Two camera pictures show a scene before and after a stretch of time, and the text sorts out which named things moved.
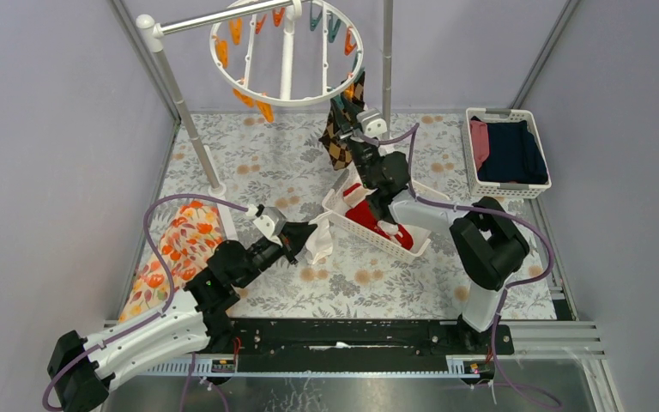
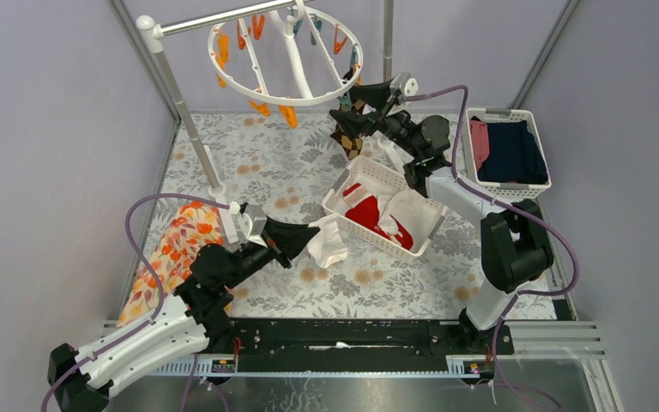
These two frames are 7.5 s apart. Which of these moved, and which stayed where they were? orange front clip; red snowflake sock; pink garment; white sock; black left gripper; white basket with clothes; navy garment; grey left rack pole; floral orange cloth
Moved: white sock; orange front clip
Stayed: grey left rack pole; white basket with clothes; red snowflake sock; floral orange cloth; black left gripper; navy garment; pink garment
